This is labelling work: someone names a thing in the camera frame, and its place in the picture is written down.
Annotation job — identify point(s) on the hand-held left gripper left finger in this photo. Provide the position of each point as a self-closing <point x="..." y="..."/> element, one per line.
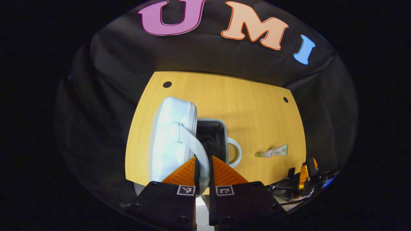
<point x="167" y="205"/>

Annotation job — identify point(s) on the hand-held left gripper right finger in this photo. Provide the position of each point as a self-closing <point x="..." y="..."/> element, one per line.
<point x="240" y="205"/>

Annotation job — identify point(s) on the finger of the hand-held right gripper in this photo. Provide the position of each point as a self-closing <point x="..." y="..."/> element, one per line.
<point x="313" y="164"/>
<point x="302" y="178"/>

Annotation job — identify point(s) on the large white cream tube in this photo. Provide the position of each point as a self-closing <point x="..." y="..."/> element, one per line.
<point x="280" y="150"/>

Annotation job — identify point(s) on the small white cream tube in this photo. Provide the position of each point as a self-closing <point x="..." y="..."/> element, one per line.
<point x="265" y="154"/>

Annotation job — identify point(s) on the white suitcase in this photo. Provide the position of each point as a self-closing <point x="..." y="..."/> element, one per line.
<point x="170" y="134"/>

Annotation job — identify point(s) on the black backdrop cloth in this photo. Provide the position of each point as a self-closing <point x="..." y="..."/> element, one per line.
<point x="224" y="54"/>

